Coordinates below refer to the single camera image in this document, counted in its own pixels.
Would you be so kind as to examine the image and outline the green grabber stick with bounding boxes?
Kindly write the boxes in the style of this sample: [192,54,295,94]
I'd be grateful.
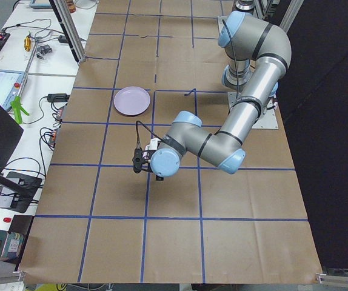
[10,33,41,125]

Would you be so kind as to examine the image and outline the yellow tool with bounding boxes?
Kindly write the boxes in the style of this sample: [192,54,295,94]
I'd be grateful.
[24,35,32,52]

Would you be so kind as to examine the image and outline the teach pendant tablet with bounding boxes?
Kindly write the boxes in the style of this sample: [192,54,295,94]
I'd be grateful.
[0,69,24,112]

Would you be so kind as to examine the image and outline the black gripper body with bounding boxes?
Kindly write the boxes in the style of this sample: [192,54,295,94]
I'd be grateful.
[132,142,160,173]

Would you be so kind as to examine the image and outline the aluminium frame post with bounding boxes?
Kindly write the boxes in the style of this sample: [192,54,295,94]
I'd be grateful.
[49,0,85,64]

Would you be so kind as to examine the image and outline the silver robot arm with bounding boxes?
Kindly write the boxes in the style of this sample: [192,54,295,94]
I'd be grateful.
[132,11,292,178]

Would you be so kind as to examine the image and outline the black power adapter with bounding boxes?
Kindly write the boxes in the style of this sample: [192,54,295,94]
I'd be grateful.
[47,93,70,103]

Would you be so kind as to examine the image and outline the lavender plate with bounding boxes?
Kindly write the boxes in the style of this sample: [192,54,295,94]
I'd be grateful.
[113,86,150,116]

